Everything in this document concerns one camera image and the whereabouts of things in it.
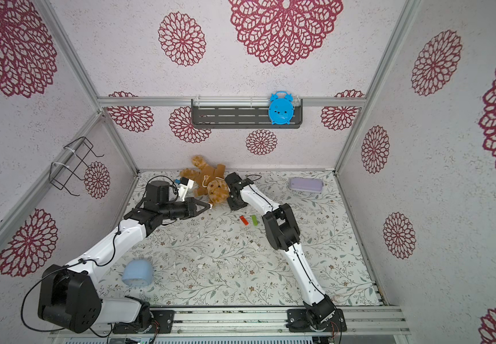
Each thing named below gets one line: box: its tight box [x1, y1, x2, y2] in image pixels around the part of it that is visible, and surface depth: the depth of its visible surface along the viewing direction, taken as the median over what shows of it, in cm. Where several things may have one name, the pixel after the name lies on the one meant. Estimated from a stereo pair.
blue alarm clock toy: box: [268, 91, 295, 125], surface depth 90 cm
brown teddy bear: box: [179, 154, 231, 205], surface depth 108 cm
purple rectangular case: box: [289, 177, 324, 194], surface depth 113 cm
